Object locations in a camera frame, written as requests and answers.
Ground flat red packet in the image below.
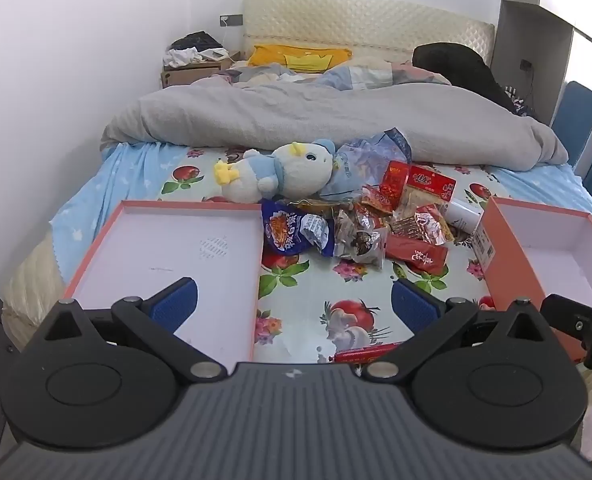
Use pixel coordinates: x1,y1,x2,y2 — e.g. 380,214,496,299
385,234,450,276

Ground blue chair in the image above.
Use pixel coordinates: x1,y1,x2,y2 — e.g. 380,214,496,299
550,80,592,149

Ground small red snack packet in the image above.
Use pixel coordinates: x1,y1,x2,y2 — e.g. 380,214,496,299
360,185,394,218

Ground shallow pink box lid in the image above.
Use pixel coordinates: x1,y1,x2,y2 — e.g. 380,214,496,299
62,200,265,364

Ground grey duvet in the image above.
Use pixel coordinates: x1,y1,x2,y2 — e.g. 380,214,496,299
100,77,570,171

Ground black clothing heap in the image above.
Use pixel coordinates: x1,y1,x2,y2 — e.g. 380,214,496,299
412,42,538,119

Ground cream mattress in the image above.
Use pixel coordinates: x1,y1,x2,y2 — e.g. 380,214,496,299
0,232,67,352

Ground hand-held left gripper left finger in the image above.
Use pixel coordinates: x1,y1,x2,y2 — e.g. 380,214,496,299
42,277,228,382

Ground white built-in cabinet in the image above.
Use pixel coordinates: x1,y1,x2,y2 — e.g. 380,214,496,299
491,0,592,122

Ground white cloth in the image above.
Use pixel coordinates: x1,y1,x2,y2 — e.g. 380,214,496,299
165,48,199,68

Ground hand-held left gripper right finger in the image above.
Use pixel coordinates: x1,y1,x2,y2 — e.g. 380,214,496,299
364,277,552,382

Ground red gold candy packet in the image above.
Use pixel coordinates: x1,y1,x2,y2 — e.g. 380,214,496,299
391,205,455,246

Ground blue facial tissue pack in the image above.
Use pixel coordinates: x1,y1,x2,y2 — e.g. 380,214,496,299
318,127,413,199

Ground red label clear snack packet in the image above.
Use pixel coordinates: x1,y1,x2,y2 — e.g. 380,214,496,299
399,164,457,211

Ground white and blue plush toy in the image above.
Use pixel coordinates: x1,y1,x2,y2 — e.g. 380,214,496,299
213,139,337,205

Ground brown clear snack packet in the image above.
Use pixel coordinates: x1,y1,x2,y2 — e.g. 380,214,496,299
333,207,391,272

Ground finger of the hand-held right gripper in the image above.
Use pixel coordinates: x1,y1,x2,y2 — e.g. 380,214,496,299
541,291,592,372

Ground red sausage stick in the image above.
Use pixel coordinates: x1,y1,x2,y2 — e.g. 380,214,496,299
328,342,407,365

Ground cream padded headboard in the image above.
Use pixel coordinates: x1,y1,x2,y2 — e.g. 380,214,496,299
241,0,496,68

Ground patchwork quilt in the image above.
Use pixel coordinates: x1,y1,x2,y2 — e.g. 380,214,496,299
211,57,452,92

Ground brown cardboard box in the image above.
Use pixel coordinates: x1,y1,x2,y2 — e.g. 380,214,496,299
161,51,241,88

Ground blue snack packet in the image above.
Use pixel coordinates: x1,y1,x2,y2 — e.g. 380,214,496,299
261,199,337,259

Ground yellow pillow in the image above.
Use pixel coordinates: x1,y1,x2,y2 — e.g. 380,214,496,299
248,45,353,72

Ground red foil tea packet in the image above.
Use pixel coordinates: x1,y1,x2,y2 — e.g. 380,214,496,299
378,160,411,211

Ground deep orange cardboard box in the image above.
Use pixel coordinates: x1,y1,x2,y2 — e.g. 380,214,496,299
471,196,592,364

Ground dark clothes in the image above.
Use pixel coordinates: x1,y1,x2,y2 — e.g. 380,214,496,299
171,31,224,54

